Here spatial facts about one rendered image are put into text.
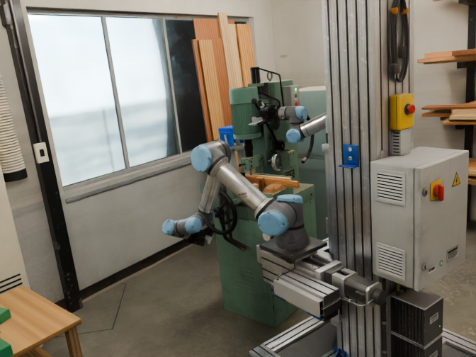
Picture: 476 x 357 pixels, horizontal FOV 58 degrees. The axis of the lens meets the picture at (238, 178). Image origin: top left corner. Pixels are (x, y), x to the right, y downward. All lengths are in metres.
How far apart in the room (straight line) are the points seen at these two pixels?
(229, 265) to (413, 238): 1.53
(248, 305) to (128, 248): 1.28
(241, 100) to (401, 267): 1.38
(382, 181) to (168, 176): 2.59
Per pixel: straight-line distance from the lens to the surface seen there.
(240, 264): 2.86
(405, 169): 1.63
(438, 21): 4.53
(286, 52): 5.18
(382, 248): 1.79
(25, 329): 2.38
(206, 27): 4.31
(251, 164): 2.73
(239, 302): 3.03
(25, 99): 3.17
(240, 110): 2.64
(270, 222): 1.80
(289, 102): 2.84
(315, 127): 2.24
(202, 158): 1.89
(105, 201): 3.58
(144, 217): 3.85
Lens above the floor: 1.62
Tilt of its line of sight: 14 degrees down
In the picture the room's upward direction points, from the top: 6 degrees counter-clockwise
